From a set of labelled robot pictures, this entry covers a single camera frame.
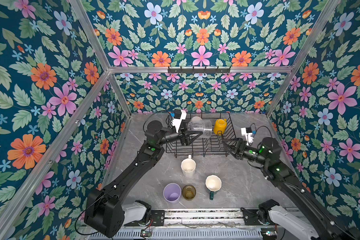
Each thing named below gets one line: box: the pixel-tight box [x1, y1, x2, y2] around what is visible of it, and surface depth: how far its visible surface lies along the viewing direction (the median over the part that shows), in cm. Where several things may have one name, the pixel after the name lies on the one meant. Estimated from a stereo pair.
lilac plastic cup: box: [163, 183, 182, 204], surface depth 74 cm
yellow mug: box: [214, 118, 227, 136], surface depth 101 cm
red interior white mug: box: [191, 116, 203, 121], surface depth 106 cm
